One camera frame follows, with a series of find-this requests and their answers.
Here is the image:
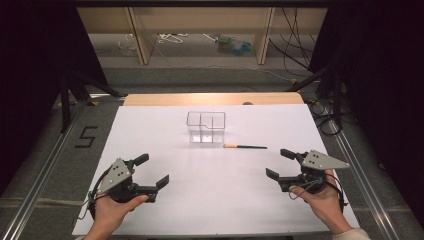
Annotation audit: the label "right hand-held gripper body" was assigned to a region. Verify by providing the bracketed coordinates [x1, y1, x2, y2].
[278, 149, 351, 194]

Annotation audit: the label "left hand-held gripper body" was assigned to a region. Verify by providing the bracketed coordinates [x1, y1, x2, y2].
[96, 157, 158, 204]

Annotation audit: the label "black pen with tan end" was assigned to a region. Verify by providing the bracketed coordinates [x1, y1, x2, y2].
[222, 143, 269, 150]

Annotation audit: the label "clear plastic organizer box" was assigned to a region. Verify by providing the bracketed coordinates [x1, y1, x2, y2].
[185, 110, 227, 145]

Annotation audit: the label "person's left hand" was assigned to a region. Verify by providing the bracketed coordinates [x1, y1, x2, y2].
[91, 194, 150, 232]

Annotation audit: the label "person's right hand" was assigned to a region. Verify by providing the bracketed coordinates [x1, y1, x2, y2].
[288, 169, 353, 236]

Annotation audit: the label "white board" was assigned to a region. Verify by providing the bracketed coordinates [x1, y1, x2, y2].
[71, 103, 361, 237]

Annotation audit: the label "black stand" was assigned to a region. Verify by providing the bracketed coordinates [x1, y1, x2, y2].
[285, 65, 345, 130]
[59, 70, 127, 134]

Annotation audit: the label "wooden table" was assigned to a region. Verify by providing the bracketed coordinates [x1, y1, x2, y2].
[122, 92, 305, 107]

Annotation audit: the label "clear plastic wrap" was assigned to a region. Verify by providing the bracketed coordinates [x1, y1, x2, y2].
[116, 33, 138, 57]

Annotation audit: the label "colourful plastic bag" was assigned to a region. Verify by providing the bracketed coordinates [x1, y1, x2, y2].
[214, 33, 257, 57]

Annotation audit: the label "white hanger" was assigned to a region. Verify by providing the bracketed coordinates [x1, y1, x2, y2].
[157, 32, 189, 45]

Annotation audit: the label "wooden shelf unit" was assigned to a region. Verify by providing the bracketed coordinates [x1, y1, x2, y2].
[76, 6, 329, 66]

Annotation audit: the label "left hand-held gripper cable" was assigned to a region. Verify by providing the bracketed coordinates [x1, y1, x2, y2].
[77, 169, 112, 222]

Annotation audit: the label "hand-held gripper cable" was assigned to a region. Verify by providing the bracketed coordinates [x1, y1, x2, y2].
[77, 169, 112, 222]
[288, 172, 349, 214]

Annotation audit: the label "right hand-held gripper cable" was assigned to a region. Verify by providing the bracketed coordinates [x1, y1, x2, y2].
[288, 172, 349, 214]

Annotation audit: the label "black floor cables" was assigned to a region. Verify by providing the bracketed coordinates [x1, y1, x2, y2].
[307, 99, 344, 137]

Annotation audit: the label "metal floor rail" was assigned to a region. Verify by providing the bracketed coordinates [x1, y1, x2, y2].
[0, 99, 88, 240]
[327, 119, 399, 240]

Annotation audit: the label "hanging black cables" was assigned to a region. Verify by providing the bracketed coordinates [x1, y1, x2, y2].
[268, 7, 329, 72]

